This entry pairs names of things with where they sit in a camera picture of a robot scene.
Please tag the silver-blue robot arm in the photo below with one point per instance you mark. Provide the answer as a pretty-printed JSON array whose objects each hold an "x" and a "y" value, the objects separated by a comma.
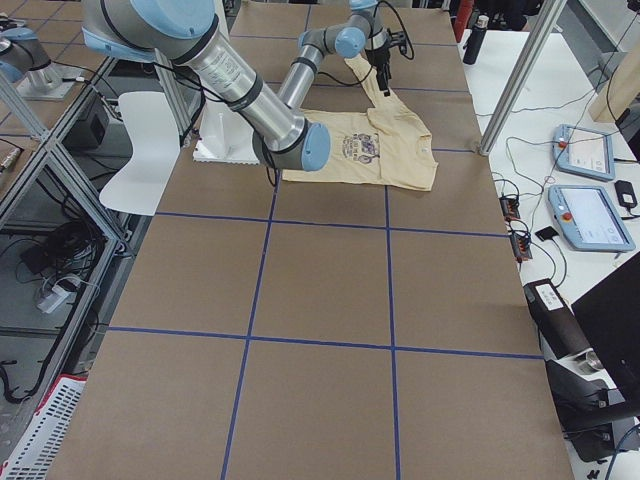
[
  {"x": 187, "y": 33},
  {"x": 362, "y": 32}
]

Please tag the near blue teach pendant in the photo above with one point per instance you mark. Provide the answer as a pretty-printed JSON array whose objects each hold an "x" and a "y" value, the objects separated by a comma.
[{"x": 588, "y": 219}]

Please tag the black power adapter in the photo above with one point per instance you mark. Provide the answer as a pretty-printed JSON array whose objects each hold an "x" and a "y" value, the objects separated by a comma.
[{"x": 625, "y": 194}]

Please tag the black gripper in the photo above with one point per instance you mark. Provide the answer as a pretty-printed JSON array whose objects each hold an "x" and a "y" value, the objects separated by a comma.
[{"x": 381, "y": 57}]

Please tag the cream long-sleeve graphic shirt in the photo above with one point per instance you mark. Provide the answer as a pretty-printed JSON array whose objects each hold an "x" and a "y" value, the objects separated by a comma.
[{"x": 386, "y": 145}]

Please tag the black water bottle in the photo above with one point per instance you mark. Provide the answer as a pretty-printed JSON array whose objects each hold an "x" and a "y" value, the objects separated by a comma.
[{"x": 475, "y": 40}]

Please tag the white perforated basket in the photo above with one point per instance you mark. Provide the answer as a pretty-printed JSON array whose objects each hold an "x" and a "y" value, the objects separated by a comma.
[{"x": 40, "y": 443}]

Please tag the white plastic chair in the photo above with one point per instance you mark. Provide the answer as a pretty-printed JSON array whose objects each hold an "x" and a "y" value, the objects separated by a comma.
[{"x": 138, "y": 186}]

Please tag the white camera pole with base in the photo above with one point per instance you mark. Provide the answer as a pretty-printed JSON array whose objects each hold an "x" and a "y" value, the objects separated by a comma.
[{"x": 224, "y": 137}]

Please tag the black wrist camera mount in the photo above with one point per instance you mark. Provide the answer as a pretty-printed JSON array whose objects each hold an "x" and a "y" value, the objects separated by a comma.
[{"x": 401, "y": 40}]

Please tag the red cylinder bottle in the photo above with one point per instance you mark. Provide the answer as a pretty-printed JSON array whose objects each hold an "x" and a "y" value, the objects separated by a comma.
[{"x": 465, "y": 9}]

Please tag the white power strip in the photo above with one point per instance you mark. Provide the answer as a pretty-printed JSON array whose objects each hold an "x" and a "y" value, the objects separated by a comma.
[{"x": 55, "y": 297}]

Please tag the black monitor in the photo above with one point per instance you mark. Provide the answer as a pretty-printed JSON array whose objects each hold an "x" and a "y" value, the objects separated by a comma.
[{"x": 608, "y": 315}]

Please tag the far blue teach pendant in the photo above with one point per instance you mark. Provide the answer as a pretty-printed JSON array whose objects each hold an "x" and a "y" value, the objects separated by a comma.
[{"x": 584, "y": 152}]

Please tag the blue teach pendant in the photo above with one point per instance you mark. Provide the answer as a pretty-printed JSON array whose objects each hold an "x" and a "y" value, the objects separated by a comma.
[
  {"x": 584, "y": 152},
  {"x": 588, "y": 219}
]

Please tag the aluminium frame post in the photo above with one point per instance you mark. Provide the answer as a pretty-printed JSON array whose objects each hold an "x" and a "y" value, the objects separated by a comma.
[{"x": 530, "y": 52}]

